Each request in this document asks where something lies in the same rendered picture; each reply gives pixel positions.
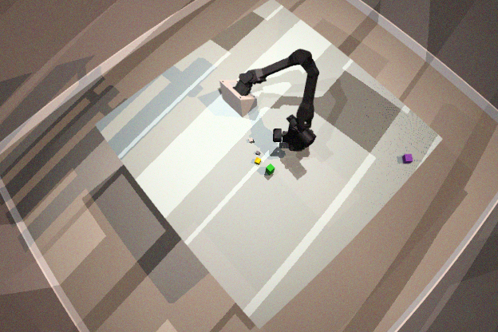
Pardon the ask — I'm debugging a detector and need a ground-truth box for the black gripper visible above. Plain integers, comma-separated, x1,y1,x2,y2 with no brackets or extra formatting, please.
273,128,298,144

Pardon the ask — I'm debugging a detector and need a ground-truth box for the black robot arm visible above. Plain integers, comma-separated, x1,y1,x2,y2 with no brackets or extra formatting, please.
232,49,319,152

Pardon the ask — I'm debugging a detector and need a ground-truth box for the small purple cube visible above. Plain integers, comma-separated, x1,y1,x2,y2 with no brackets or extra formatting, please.
402,154,413,164

